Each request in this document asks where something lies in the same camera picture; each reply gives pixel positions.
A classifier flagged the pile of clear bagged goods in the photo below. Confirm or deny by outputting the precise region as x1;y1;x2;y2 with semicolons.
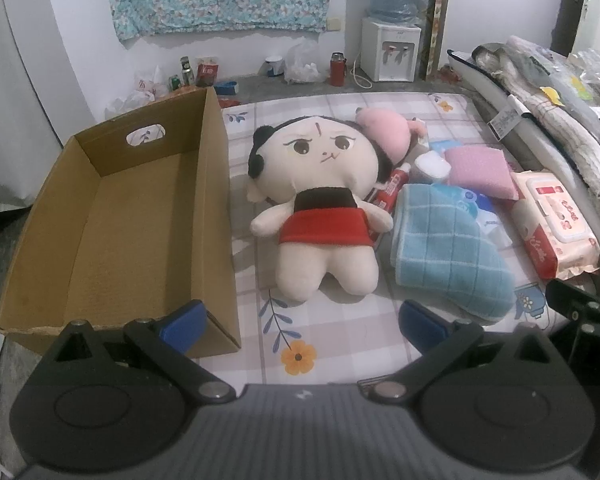
565;47;600;121

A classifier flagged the cream plush doll red dress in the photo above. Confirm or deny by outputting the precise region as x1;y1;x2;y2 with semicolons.
245;115;396;303

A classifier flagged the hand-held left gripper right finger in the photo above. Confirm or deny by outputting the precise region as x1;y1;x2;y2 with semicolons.
369;300;563;403

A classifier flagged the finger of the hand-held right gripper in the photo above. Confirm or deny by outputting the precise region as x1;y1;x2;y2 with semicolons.
546;278;600;322

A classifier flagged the white water dispenser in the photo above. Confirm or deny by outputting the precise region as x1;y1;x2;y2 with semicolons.
361;16;422;82

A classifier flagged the pink wet wipes pack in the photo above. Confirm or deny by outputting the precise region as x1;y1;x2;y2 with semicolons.
510;170;600;281

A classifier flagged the red thermos bottle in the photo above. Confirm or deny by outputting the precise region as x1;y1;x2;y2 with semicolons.
329;52;348;87

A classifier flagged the clear plastic bag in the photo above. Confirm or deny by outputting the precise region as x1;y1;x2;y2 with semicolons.
284;42;326;84

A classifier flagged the white plastic bag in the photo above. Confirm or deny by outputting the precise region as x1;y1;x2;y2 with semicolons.
105;65;168;113

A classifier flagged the patterned folded board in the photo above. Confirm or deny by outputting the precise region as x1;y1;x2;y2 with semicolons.
420;0;453;81

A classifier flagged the blue white tissue pack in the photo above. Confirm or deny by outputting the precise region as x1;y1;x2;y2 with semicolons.
450;187;513;248

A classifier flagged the red toothpaste tube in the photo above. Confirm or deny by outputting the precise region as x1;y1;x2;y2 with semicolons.
367;162;412;241

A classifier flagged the blue checked towel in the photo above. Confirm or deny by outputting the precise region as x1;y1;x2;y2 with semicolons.
390;183;516;322

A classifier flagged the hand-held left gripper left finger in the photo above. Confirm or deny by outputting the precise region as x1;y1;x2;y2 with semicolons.
41;300;236;403

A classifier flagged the white curtain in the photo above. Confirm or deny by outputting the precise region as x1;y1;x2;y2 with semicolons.
0;0;81;211

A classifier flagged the red can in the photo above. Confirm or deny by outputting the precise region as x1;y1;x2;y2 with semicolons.
197;60;221;86

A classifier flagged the brown cardboard box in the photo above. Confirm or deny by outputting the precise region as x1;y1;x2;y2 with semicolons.
0;87;242;359

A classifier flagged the pink plush toy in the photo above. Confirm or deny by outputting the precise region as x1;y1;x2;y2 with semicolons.
355;107;428;168

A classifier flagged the pink sponge cloth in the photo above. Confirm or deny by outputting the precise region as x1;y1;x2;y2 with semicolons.
445;146;520;201

